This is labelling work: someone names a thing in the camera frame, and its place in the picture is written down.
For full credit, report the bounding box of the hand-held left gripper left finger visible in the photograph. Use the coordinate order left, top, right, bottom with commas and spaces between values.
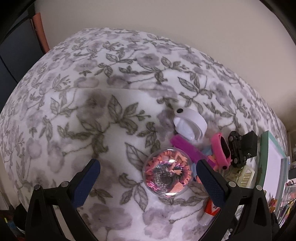
25, 158, 101, 241

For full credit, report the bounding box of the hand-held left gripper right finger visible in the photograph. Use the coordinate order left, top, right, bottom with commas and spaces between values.
196, 159, 271, 241

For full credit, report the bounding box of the pink wristwatch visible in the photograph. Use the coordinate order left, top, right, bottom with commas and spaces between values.
212, 133, 232, 171

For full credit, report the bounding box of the black toy car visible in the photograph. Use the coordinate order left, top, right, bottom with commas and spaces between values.
228, 131, 247, 168

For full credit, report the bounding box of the clear ball with pink filling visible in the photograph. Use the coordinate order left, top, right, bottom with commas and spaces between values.
142, 148, 194, 199

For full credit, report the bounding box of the purple plastic bar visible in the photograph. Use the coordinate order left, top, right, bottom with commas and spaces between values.
170, 135, 210, 167

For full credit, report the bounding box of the teal cardboard box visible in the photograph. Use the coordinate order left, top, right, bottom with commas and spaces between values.
258, 130, 290, 209

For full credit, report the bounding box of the white and orange glue stick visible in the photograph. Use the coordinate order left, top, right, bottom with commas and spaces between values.
199, 199, 220, 226

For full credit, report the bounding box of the black charger block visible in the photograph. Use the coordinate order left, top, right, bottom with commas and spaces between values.
240, 131, 258, 159

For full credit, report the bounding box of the white wristwatch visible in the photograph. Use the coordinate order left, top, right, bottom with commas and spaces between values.
173, 108, 207, 142

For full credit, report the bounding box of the floral blanket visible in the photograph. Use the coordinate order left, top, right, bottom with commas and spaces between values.
0, 27, 287, 241

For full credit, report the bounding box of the dark cabinet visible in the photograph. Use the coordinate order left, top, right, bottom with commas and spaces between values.
0, 17, 45, 112

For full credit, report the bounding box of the orange bed frame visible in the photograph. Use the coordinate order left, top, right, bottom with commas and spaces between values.
32, 13, 50, 54

